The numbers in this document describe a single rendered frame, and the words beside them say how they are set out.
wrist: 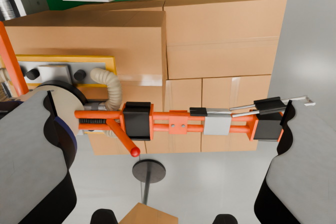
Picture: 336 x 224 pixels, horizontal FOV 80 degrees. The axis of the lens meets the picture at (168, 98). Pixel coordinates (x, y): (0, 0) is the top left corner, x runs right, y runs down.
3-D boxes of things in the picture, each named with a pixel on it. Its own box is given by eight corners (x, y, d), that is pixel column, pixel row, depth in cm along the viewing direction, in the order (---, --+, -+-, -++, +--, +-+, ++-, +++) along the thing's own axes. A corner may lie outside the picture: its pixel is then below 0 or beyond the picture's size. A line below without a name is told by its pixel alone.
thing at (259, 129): (244, 130, 60) (249, 141, 56) (249, 109, 56) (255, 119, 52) (272, 130, 60) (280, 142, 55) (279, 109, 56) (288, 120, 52)
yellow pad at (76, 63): (14, 83, 66) (3, 90, 61) (2, 53, 61) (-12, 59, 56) (118, 85, 65) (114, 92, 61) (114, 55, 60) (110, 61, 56)
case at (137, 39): (66, 82, 122) (24, 122, 87) (46, 10, 102) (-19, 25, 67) (166, 83, 121) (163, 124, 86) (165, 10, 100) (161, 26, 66)
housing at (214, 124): (201, 126, 60) (203, 136, 56) (203, 106, 57) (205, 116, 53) (224, 126, 60) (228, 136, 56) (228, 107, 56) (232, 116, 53)
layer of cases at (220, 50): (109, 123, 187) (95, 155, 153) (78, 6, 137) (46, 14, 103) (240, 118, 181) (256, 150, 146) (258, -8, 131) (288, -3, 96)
